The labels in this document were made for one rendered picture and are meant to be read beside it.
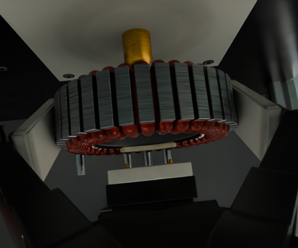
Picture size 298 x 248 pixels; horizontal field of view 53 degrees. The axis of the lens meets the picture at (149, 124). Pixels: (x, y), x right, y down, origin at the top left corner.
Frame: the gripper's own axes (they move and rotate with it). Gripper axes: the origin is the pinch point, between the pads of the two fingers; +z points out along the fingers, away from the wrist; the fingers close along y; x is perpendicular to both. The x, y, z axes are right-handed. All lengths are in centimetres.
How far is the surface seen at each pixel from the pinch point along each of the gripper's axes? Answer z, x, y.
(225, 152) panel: 22.0, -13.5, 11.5
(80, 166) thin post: 5.8, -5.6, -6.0
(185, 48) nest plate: 6.2, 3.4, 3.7
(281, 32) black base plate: 7.9, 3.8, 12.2
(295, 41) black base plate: 9.6, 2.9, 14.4
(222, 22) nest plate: 3.0, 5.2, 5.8
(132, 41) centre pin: 2.4, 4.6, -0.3
